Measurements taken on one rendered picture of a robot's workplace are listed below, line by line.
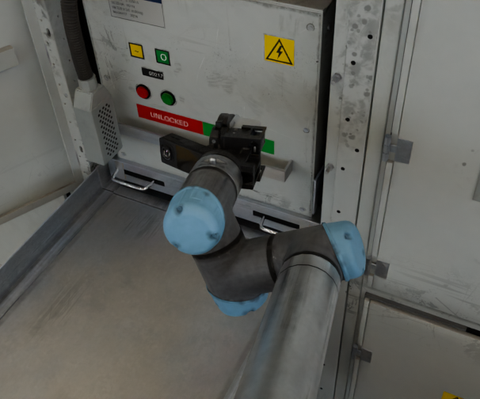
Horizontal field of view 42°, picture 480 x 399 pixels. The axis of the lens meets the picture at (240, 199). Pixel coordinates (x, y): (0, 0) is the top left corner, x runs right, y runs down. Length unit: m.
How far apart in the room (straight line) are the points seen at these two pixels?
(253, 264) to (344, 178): 0.40
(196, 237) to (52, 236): 0.72
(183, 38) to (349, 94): 0.34
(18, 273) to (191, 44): 0.60
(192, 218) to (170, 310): 0.54
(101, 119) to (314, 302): 0.76
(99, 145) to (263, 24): 0.45
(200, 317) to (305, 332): 0.63
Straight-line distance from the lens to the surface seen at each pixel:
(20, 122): 1.47
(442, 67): 0.96
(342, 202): 1.21
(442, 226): 1.15
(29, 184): 1.56
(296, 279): 0.71
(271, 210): 1.35
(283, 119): 1.19
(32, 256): 1.43
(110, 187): 1.56
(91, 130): 1.33
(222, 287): 0.84
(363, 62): 1.01
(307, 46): 1.09
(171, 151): 0.98
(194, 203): 0.77
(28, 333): 1.33
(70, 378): 1.25
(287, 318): 0.66
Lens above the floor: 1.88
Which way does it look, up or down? 44 degrees down
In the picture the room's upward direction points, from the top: 3 degrees counter-clockwise
